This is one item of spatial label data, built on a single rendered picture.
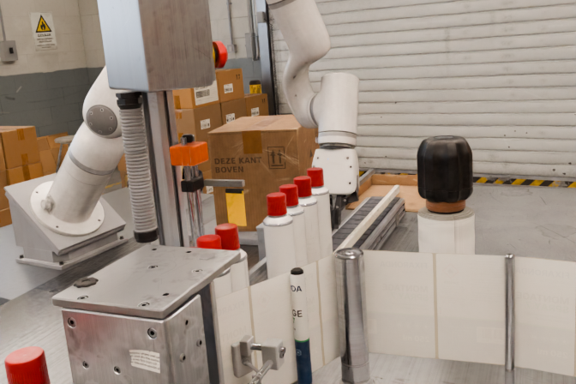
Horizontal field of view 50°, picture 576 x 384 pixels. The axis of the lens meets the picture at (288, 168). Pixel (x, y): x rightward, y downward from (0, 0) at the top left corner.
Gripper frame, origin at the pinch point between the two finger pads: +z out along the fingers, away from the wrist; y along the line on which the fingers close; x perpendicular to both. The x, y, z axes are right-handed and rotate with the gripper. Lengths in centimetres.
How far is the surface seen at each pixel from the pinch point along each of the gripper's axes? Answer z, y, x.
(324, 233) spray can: 3.3, 1.5, -9.5
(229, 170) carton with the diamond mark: -12.4, -34.2, 15.1
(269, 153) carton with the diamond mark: -17.0, -23.1, 15.5
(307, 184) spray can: -5.3, 1.4, -20.1
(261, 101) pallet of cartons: -117, -189, 353
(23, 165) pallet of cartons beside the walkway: -37, -283, 185
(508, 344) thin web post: 16, 38, -44
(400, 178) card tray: -18, -3, 78
